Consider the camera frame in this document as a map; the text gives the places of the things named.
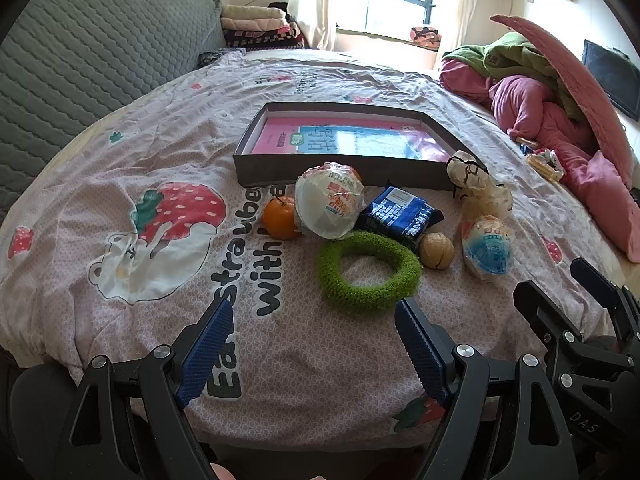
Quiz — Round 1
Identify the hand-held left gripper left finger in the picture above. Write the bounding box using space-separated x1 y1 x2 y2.
52 298 236 480

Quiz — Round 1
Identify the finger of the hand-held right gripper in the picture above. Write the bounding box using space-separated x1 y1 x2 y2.
513 280 634 377
571 257 640 347

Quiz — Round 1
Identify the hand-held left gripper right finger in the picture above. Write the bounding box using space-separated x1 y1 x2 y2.
394 298 576 480

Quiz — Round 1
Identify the blue toy egg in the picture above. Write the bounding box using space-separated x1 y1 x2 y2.
461 215 516 279

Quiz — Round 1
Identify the walnut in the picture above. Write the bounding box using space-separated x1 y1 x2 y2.
419 231 455 270

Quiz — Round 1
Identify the green fuzzy ring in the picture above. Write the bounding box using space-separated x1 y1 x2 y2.
318 230 422 311

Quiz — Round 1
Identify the cream scrunchie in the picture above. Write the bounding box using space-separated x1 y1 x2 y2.
446 151 514 221

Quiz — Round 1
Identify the blue snack packet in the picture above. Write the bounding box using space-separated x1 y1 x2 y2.
356 186 445 251

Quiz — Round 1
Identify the orange with stem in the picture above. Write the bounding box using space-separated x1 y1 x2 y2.
262 196 302 241

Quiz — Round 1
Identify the red toy egg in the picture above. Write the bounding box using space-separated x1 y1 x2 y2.
294 161 366 240

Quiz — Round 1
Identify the shallow grey cardboard box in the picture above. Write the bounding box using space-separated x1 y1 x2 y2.
233 102 488 192

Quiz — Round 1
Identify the yellow snack packet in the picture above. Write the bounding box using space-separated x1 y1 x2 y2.
526 149 566 183

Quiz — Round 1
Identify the pink quilt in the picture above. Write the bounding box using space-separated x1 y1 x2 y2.
439 57 640 266

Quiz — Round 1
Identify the pink quilted mat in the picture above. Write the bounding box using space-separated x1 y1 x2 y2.
490 14 633 191

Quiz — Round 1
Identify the black television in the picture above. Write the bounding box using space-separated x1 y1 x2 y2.
582 39 640 122

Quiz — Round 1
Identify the pink and blue book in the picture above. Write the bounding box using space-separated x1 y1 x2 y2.
250 116 453 163

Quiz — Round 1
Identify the green garment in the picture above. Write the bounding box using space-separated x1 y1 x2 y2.
442 31 591 121

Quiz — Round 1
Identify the grey quilted headboard cover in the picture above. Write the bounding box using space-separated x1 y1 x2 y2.
0 0 226 221

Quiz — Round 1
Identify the cream curtain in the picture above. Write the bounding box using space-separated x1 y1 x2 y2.
287 0 373 51
431 0 501 68

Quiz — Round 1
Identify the dark patterned folded blanket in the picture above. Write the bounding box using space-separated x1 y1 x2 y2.
222 25 306 51

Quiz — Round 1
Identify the cream folded blanket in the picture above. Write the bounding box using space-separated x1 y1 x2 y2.
221 4 286 21

